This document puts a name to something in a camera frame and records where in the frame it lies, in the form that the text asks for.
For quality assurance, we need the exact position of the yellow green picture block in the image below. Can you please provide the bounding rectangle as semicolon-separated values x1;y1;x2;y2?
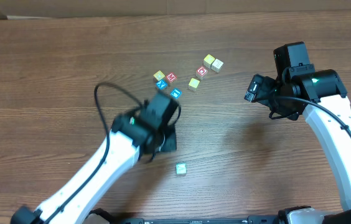
175;163;187;175

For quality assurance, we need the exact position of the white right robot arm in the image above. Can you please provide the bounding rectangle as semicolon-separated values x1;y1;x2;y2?
245;68;351;223

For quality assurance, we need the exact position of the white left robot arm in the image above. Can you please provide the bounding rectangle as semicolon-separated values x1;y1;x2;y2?
10;114;176;224

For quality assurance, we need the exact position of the blue X letter block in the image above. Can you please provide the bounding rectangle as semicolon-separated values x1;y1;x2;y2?
156;80;168;90

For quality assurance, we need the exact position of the red M letter block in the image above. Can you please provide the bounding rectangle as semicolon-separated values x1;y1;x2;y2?
166;72;177;86

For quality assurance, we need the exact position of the yellow smiley block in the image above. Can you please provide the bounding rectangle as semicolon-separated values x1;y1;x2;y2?
188;78;200;91

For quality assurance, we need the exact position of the yellow G letter block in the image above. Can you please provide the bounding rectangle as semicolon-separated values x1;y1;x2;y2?
153;70;166;83

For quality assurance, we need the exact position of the white letter block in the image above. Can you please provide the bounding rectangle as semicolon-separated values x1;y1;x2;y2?
211;58;224;73

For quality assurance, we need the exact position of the red picture block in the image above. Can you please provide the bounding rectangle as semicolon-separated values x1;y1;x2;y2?
196;66;208;80

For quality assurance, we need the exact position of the yellow top block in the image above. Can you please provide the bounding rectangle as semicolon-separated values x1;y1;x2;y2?
203;54;215;68

